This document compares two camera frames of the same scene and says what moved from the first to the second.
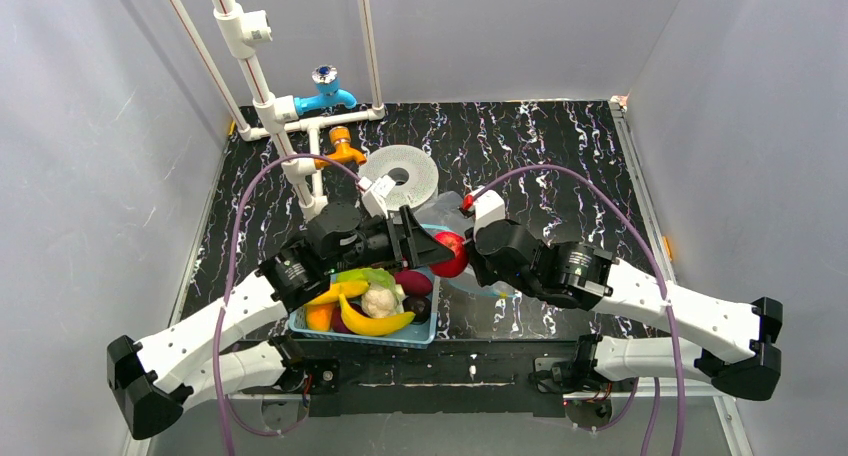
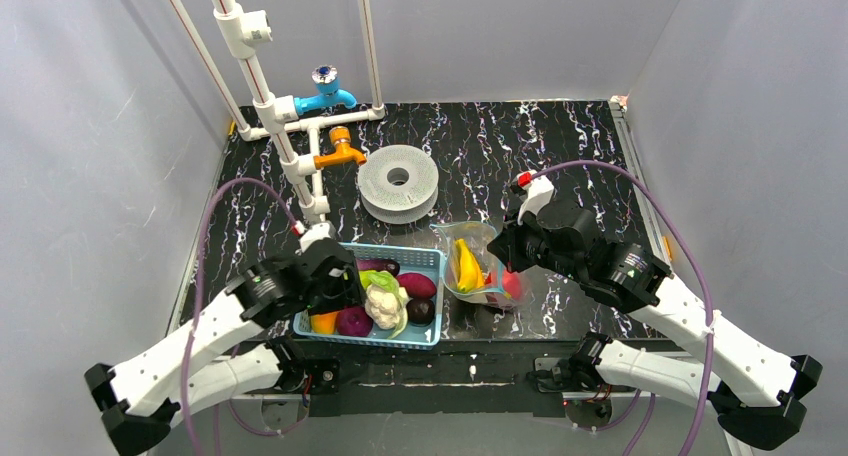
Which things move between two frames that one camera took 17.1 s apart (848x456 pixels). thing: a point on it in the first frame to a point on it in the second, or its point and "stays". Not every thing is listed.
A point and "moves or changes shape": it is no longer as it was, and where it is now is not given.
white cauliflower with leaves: [384, 297] stays
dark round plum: [420, 305] stays
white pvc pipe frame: [242, 33] stays
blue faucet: [328, 95] stays
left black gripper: [406, 234] to [337, 283]
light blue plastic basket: [416, 335] stays
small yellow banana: [350, 288] moves or changes shape
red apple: [451, 268] moves or changes shape
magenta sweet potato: [413, 282] stays
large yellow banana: [375, 325] to [470, 272]
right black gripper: [475, 242] to [507, 246]
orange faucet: [344, 152] stays
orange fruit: [318, 316] stays
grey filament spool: [423, 178] stays
